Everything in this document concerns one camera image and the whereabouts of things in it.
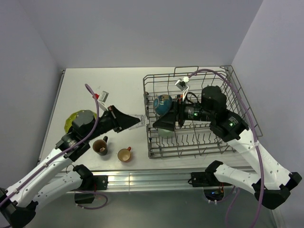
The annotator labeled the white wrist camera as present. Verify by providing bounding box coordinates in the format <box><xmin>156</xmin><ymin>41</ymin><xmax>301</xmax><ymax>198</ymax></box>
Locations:
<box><xmin>94</xmin><ymin>91</ymin><xmax>109</xmax><ymax>111</ymax></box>
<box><xmin>175</xmin><ymin>76</ymin><xmax>190</xmax><ymax>97</ymax></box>

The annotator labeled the dark brown mug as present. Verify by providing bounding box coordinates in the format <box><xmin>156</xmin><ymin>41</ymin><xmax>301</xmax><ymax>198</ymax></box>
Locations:
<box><xmin>92</xmin><ymin>136</ymin><xmax>108</xmax><ymax>156</ymax></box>

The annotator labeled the purple cable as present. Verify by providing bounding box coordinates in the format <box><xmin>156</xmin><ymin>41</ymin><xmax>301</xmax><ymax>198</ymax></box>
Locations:
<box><xmin>0</xmin><ymin>83</ymin><xmax>109</xmax><ymax>226</ymax></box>
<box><xmin>187</xmin><ymin>68</ymin><xmax>264</xmax><ymax>228</ymax></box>

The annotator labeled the small orange mug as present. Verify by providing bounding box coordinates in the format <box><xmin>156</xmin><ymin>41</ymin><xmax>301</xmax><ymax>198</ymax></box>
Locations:
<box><xmin>117</xmin><ymin>147</ymin><xmax>132</xmax><ymax>162</ymax></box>

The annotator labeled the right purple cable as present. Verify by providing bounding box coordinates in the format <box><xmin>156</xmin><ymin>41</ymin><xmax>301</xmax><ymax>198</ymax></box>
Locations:
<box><xmin>187</xmin><ymin>68</ymin><xmax>264</xmax><ymax>228</ymax></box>

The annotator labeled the clear drinking glass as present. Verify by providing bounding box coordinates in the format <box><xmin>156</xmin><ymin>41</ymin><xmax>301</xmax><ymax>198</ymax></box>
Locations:
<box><xmin>129</xmin><ymin>114</ymin><xmax>148</xmax><ymax>130</ymax></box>

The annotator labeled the yellow-green dotted plate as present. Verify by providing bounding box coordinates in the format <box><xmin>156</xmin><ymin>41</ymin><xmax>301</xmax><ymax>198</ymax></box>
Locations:
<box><xmin>64</xmin><ymin>110</ymin><xmax>97</xmax><ymax>136</ymax></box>

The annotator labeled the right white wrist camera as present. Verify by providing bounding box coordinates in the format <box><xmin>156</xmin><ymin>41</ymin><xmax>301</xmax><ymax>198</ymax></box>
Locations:
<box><xmin>175</xmin><ymin>76</ymin><xmax>190</xmax><ymax>97</ymax></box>

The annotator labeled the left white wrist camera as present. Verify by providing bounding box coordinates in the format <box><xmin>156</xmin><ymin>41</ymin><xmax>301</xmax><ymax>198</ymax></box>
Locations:
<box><xmin>94</xmin><ymin>91</ymin><xmax>109</xmax><ymax>111</ymax></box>

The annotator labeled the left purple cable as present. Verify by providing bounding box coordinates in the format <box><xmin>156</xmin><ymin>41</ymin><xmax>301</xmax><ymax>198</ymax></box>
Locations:
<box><xmin>0</xmin><ymin>83</ymin><xmax>109</xmax><ymax>226</ymax></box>

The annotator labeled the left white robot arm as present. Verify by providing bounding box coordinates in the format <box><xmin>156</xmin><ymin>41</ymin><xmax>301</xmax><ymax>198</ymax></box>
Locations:
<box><xmin>0</xmin><ymin>105</ymin><xmax>140</xmax><ymax>228</ymax></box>

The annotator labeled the aluminium mounting rail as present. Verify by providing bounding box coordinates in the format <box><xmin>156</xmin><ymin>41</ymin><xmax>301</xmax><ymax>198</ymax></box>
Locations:
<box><xmin>13</xmin><ymin>167</ymin><xmax>278</xmax><ymax>228</ymax></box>

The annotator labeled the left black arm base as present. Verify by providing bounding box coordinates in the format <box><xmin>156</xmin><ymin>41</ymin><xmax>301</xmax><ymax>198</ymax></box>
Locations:
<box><xmin>77</xmin><ymin>175</ymin><xmax>108</xmax><ymax>191</ymax></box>

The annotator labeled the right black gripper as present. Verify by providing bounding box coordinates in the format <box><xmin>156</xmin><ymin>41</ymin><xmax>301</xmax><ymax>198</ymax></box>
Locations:
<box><xmin>152</xmin><ymin>94</ymin><xmax>214</xmax><ymax>130</ymax></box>

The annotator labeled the mint green cup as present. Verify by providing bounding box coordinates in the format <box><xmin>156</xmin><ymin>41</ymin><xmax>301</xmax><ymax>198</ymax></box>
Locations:
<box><xmin>157</xmin><ymin>128</ymin><xmax>175</xmax><ymax>138</ymax></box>

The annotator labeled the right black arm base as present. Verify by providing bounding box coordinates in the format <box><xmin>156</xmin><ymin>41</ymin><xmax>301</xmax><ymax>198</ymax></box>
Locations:
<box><xmin>188</xmin><ymin>171</ymin><xmax>232</xmax><ymax>187</ymax></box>

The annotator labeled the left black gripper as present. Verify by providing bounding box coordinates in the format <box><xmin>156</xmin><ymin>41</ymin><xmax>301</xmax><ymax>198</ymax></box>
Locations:
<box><xmin>85</xmin><ymin>104</ymin><xmax>140</xmax><ymax>142</ymax></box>

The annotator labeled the grey wire dish rack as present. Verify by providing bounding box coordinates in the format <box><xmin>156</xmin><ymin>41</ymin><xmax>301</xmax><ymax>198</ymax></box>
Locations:
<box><xmin>143</xmin><ymin>66</ymin><xmax>263</xmax><ymax>159</ymax></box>

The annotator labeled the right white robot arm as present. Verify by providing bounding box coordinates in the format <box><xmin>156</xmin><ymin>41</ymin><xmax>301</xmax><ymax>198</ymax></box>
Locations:
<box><xmin>153</xmin><ymin>86</ymin><xmax>302</xmax><ymax>209</ymax></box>

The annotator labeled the blue bowl beige inside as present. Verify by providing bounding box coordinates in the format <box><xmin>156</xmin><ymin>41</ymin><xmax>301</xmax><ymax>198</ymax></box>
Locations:
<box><xmin>152</xmin><ymin>95</ymin><xmax>172</xmax><ymax>116</ymax></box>

